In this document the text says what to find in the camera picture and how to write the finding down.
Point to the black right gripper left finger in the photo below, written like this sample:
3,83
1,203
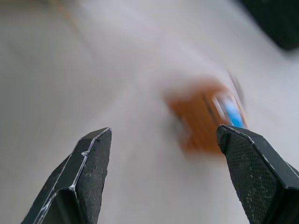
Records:
77,182

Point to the orange packet with blue label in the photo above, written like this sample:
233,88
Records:
198,116

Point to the dark object at table edge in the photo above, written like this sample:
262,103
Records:
275,21

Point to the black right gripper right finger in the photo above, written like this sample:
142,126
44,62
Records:
254,177

